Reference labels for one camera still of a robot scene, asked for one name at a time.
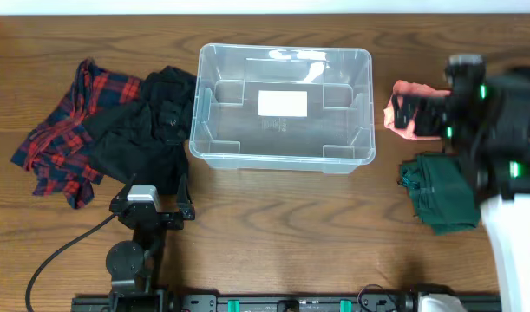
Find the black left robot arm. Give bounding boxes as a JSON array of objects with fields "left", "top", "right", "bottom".
[{"left": 106, "top": 174, "right": 195, "bottom": 312}]

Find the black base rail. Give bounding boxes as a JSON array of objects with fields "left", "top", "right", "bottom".
[{"left": 70, "top": 290, "right": 502, "bottom": 312}]

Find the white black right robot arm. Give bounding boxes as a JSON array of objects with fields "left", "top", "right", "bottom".
[{"left": 384, "top": 55, "right": 530, "bottom": 311}]

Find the dark green garment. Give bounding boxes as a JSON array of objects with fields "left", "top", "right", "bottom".
[{"left": 398, "top": 153, "right": 481, "bottom": 235}]

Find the salmon pink garment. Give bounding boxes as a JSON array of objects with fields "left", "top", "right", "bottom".
[{"left": 383, "top": 80, "right": 450, "bottom": 141}]

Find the clear plastic storage bin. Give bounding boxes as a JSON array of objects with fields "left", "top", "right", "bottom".
[{"left": 189, "top": 43, "right": 376, "bottom": 174}]

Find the white label in bin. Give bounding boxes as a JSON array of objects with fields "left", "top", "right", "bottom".
[{"left": 258, "top": 90, "right": 308, "bottom": 117}]

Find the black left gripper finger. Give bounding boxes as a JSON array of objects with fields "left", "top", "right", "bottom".
[
  {"left": 176, "top": 174, "right": 193, "bottom": 212},
  {"left": 111, "top": 173, "right": 136, "bottom": 203}
]

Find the red navy plaid shirt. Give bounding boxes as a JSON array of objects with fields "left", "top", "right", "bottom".
[{"left": 10, "top": 58, "right": 141, "bottom": 209}]

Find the black crumpled garment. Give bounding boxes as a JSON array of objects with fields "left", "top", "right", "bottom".
[{"left": 83, "top": 66, "right": 196, "bottom": 195}]

